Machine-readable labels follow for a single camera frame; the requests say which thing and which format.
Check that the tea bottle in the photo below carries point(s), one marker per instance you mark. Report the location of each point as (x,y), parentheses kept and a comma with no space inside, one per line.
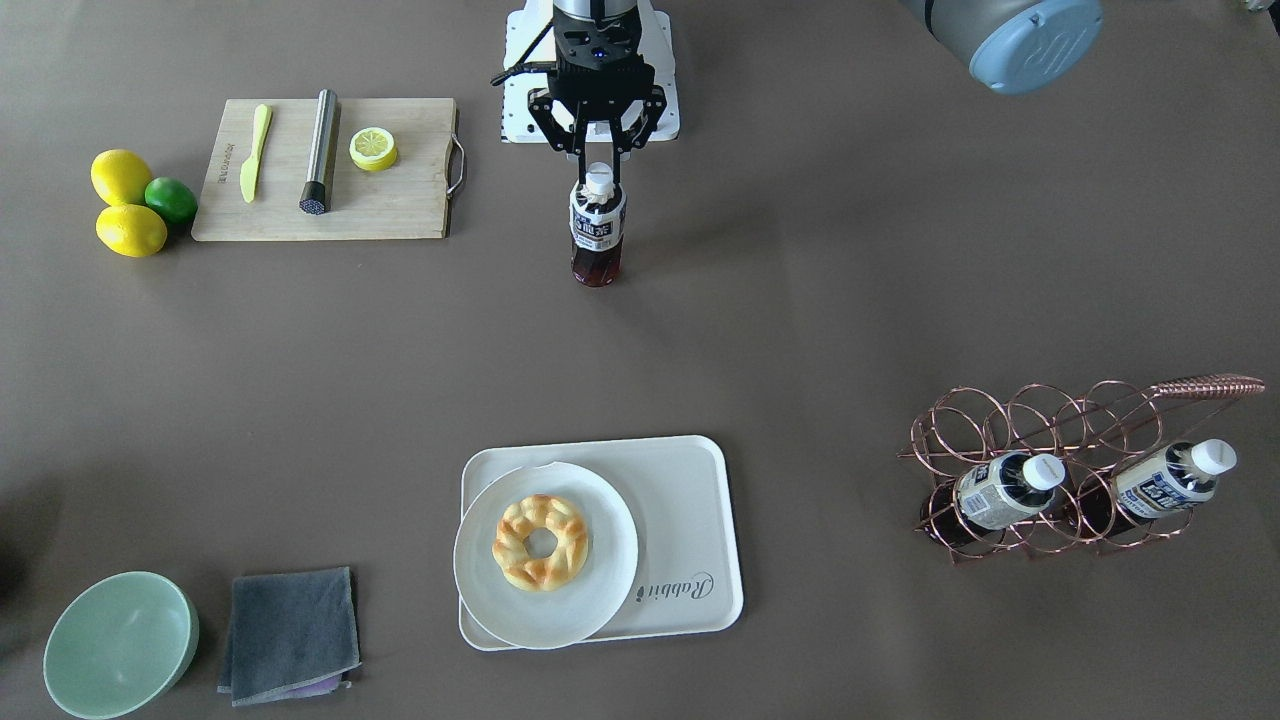
(1010,488)
(598,207)

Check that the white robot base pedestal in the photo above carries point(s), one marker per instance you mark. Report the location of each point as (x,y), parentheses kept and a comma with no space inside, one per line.
(531,56)

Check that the glazed ring donut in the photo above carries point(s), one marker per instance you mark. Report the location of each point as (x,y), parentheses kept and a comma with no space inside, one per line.
(541,543)

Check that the yellow lemon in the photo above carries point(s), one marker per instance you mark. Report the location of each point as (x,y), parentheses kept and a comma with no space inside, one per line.
(120,177)
(132,230)

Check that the wooden cutting board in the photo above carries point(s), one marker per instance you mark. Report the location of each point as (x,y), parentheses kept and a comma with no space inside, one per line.
(408,201)

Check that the yellow lemon far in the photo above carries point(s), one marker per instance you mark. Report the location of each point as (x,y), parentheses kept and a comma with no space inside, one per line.
(120,177)

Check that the yellow lemon near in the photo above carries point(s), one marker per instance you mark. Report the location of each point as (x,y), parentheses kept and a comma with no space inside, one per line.
(132,230)

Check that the white plate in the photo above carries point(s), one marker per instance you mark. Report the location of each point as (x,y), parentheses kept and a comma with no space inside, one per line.
(546,621)

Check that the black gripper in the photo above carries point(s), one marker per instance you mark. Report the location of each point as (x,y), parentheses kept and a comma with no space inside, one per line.
(544,108)

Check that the grey folded cloth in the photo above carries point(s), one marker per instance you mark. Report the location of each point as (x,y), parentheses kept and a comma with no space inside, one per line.
(291,635)

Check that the tea bottle front end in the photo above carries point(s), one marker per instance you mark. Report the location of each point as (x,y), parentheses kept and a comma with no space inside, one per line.
(1179,477)

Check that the copper wire bottle rack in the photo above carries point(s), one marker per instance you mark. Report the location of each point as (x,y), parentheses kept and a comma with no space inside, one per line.
(1112,427)

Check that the mint green bowl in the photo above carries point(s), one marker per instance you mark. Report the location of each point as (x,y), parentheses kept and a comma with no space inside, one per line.
(121,643)

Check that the green lime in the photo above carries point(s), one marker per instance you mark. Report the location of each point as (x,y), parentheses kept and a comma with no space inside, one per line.
(171,199)

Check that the yellow green plastic knife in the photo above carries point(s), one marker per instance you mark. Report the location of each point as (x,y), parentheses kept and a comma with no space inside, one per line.
(249,172)

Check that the white serving tray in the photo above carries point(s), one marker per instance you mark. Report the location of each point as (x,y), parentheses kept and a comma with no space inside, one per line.
(663,556)

